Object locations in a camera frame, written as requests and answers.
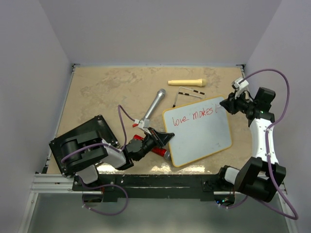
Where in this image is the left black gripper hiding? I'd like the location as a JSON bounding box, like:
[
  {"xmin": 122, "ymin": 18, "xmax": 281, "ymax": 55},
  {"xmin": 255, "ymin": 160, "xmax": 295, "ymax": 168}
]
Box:
[{"xmin": 136, "ymin": 127, "xmax": 174, "ymax": 161}]

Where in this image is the yellow framed whiteboard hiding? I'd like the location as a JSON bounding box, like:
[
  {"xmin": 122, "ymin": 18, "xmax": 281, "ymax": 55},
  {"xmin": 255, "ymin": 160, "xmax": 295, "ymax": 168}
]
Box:
[{"xmin": 162, "ymin": 96, "xmax": 232, "ymax": 167}]

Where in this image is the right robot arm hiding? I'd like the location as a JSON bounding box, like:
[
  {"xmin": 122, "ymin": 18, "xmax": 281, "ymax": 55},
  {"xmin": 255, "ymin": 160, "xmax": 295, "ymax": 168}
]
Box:
[{"xmin": 202, "ymin": 87, "xmax": 286, "ymax": 202}]

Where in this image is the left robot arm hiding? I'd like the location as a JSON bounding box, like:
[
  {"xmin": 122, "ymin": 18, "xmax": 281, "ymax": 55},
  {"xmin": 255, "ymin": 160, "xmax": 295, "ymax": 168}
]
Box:
[{"xmin": 61, "ymin": 127, "xmax": 174, "ymax": 190}]

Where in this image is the red toy microphone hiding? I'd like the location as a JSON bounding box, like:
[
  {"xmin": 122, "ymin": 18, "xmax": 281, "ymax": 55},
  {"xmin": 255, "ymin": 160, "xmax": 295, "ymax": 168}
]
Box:
[{"xmin": 133, "ymin": 134, "xmax": 171, "ymax": 161}]

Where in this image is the cream toy microphone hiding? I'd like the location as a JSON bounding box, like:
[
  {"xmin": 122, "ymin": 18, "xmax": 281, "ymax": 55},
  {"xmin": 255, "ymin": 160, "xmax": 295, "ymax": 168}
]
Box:
[{"xmin": 168, "ymin": 79, "xmax": 207, "ymax": 87}]

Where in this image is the silver toy microphone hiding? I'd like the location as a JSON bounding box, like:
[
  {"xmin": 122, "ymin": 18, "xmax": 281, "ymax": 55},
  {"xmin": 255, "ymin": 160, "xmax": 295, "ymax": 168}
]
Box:
[{"xmin": 143, "ymin": 88, "xmax": 166, "ymax": 119}]

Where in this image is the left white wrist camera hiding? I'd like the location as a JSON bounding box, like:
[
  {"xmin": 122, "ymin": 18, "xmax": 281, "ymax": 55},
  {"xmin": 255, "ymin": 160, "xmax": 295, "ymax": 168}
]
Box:
[{"xmin": 134, "ymin": 117, "xmax": 150, "ymax": 130}]

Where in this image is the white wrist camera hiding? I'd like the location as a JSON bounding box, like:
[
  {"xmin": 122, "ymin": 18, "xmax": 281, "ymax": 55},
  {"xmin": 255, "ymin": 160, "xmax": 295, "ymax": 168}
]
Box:
[
  {"xmin": 232, "ymin": 77, "xmax": 249, "ymax": 99},
  {"xmin": 134, "ymin": 117, "xmax": 150, "ymax": 130}
]

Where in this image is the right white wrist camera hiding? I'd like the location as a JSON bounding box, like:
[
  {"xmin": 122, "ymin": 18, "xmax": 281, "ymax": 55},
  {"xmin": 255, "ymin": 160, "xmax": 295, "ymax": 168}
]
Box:
[{"xmin": 232, "ymin": 77, "xmax": 249, "ymax": 99}]

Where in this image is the wire whiteboard stand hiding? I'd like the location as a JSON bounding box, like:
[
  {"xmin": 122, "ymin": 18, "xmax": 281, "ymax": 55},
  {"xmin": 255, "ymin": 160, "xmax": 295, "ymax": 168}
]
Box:
[{"xmin": 173, "ymin": 86, "xmax": 206, "ymax": 108}]

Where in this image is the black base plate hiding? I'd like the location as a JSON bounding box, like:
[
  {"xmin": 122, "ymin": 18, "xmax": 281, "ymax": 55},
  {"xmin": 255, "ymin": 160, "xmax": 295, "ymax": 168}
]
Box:
[{"xmin": 72, "ymin": 174, "xmax": 239, "ymax": 205}]

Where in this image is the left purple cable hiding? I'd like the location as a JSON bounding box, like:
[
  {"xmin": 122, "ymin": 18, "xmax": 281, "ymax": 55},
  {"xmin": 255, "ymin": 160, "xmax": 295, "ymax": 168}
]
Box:
[{"xmin": 60, "ymin": 104, "xmax": 136, "ymax": 216}]

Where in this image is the purple cable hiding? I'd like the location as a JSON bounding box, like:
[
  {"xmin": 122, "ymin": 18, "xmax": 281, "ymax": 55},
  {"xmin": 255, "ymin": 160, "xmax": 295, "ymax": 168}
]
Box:
[
  {"xmin": 220, "ymin": 69, "xmax": 299, "ymax": 220},
  {"xmin": 60, "ymin": 104, "xmax": 136, "ymax": 216}
]

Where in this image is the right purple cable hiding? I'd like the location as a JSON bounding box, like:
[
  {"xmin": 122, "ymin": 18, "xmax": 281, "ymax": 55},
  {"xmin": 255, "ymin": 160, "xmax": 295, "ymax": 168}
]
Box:
[{"xmin": 220, "ymin": 69, "xmax": 299, "ymax": 220}]

